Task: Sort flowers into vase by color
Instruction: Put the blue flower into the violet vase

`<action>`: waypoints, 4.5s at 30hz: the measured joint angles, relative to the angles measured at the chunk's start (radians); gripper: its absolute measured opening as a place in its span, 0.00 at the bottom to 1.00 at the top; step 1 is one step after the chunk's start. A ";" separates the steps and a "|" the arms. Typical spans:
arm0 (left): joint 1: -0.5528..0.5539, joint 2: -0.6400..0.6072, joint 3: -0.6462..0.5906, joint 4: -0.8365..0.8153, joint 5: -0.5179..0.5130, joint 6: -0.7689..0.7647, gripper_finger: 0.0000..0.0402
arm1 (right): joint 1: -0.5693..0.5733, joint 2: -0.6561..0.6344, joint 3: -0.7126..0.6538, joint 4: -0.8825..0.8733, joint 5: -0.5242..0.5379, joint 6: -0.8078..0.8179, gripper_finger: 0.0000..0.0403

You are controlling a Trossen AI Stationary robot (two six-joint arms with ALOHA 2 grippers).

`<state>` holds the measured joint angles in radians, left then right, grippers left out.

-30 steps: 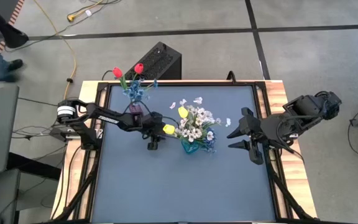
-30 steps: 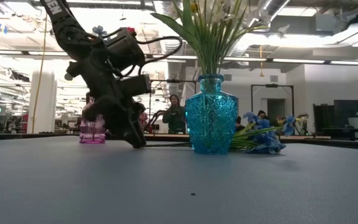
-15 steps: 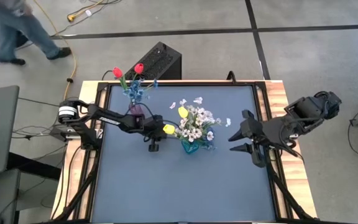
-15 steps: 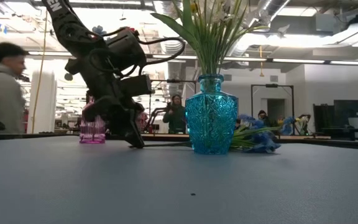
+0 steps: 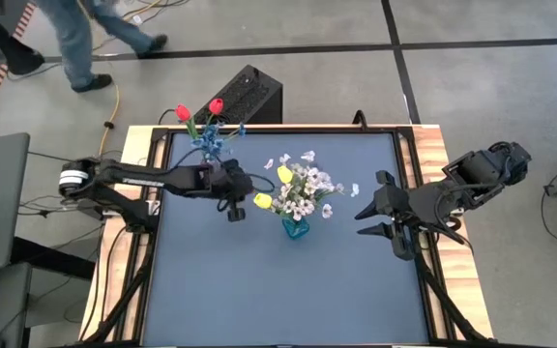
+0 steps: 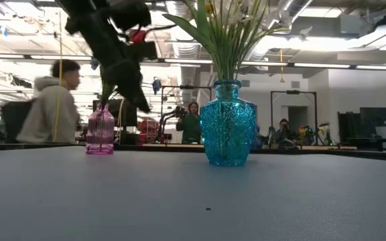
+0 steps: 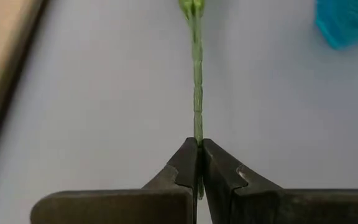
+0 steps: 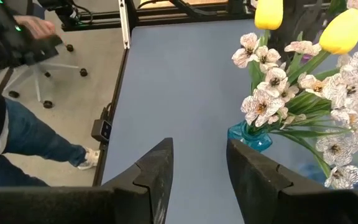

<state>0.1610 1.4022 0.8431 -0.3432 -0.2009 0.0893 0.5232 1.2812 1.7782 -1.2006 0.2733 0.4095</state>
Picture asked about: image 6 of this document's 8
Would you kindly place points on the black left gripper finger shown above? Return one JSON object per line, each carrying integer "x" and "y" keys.
{"x": 132, "y": 87}
{"x": 108, "y": 77}

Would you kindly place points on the red artificial tulip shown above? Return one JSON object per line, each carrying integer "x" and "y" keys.
{"x": 138, "y": 37}

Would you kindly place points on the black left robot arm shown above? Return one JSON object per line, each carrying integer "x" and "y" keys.
{"x": 85, "y": 16}

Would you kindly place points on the black background robot arm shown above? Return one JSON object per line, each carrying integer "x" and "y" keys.
{"x": 171, "y": 115}

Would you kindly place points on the red background flowers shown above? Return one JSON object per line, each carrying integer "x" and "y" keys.
{"x": 147, "y": 129}

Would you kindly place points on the pink ribbed glass vase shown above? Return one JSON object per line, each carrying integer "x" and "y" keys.
{"x": 100, "y": 134}

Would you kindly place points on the blue cut-glass vase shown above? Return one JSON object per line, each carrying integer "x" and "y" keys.
{"x": 228, "y": 134}

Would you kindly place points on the person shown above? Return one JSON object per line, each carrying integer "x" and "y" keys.
{"x": 283, "y": 132}
{"x": 45, "y": 114}
{"x": 190, "y": 129}

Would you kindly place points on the colourful background flower bunch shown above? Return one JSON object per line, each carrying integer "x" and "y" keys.
{"x": 305, "y": 132}

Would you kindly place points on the long ceiling light strip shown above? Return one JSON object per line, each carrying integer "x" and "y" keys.
{"x": 313, "y": 65}

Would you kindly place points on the black desk with monitors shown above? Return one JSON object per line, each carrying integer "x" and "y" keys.
{"x": 374, "y": 120}

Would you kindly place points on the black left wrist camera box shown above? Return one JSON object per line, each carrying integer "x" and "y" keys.
{"x": 132, "y": 13}

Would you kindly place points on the silver ribbed ventilation duct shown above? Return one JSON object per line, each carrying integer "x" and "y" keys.
{"x": 189, "y": 90}

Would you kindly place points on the black metal frame stand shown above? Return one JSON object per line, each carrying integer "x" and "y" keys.
{"x": 293, "y": 91}

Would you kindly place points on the silver smooth ventilation duct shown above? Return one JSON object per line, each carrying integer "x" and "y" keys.
{"x": 293, "y": 6}

